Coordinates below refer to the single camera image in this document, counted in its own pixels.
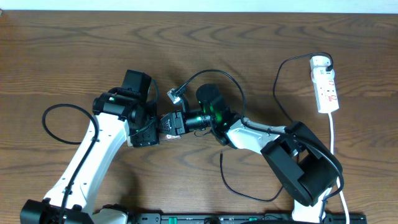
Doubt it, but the black USB charging cable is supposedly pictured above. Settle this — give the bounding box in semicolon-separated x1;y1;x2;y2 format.
219;52;335;203

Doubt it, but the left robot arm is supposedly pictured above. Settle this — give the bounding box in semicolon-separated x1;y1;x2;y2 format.
20;70;159;223

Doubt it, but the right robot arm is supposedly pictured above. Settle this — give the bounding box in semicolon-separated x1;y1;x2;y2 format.
159;84;343;223

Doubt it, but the white charger plug adapter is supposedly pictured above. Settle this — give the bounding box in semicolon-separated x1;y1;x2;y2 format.
310;55;331;70

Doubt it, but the white power strip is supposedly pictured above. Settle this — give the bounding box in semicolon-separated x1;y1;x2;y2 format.
311;67;339;114

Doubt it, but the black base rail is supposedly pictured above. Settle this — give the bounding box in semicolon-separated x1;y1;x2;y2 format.
93;203;368;224

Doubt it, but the white power strip cord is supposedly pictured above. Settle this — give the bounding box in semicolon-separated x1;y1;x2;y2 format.
327;112;351;224

